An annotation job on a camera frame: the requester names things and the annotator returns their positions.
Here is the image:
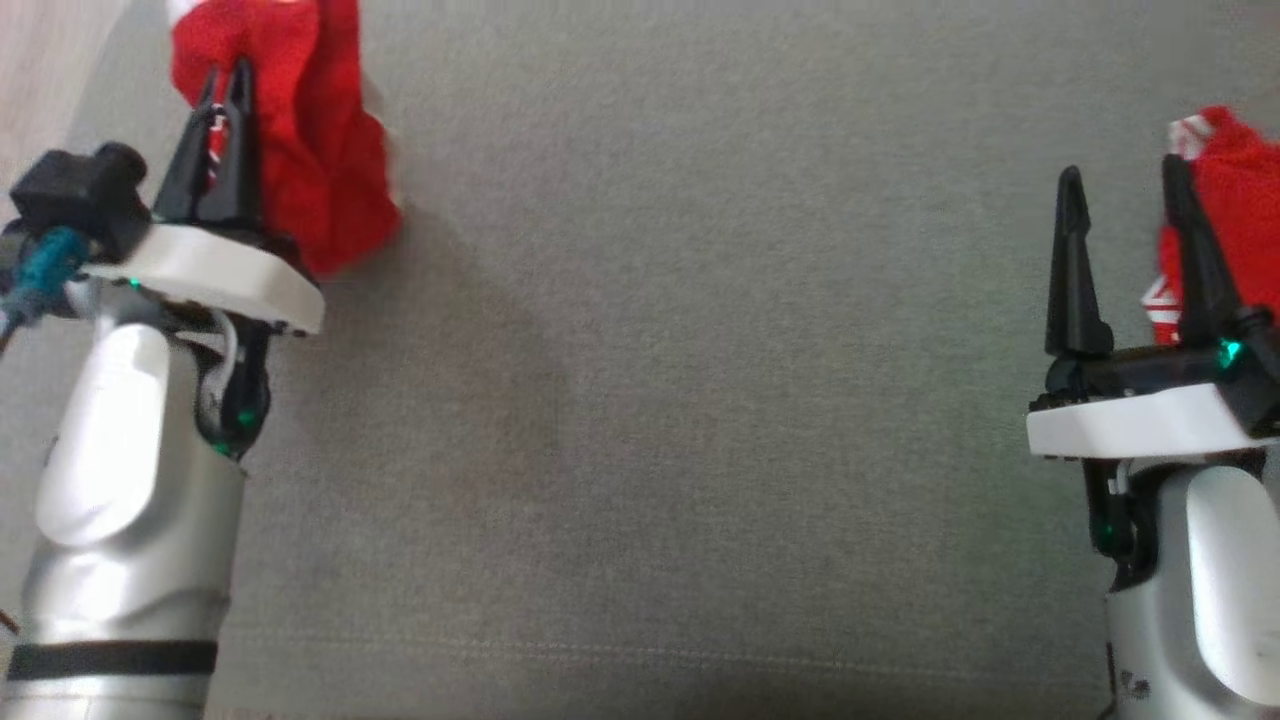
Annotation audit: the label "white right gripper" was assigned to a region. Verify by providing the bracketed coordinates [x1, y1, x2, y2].
[1025, 152, 1280, 464]

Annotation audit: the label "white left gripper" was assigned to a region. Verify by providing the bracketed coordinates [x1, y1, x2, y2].
[80, 57, 327, 337]

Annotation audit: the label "red shorts with white trim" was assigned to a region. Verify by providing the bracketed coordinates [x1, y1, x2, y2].
[165, 0, 405, 280]

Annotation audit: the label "red basketball jersey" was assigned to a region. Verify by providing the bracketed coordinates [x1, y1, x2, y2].
[1140, 105, 1280, 347]

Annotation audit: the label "left camera cable, teal plug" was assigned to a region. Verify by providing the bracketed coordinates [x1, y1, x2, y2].
[0, 225, 94, 353]

